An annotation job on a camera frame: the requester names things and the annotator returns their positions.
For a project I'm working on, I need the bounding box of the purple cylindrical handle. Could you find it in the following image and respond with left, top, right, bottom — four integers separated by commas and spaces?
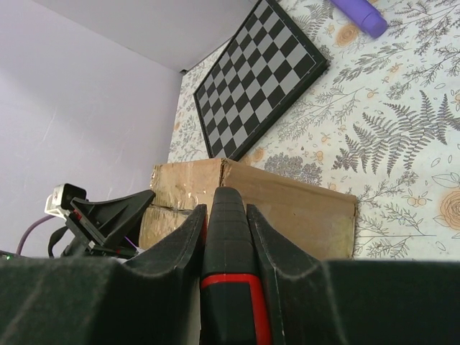
331, 0, 388, 38

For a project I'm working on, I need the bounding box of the brown taped cardboard box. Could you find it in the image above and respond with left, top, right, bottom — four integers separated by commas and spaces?
139, 159, 357, 259

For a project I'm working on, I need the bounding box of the black white checkerboard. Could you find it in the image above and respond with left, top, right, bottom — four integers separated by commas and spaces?
193, 1, 329, 160

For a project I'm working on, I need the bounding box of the red black utility knife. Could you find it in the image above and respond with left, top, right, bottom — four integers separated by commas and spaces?
200, 187, 272, 344

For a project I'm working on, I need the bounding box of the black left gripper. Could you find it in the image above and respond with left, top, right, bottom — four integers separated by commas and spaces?
47, 190, 155, 259

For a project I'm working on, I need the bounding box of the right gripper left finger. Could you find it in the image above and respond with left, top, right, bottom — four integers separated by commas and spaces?
1, 205, 207, 344

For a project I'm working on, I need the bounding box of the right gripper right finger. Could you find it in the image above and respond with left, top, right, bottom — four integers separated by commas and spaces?
247, 205, 459, 344

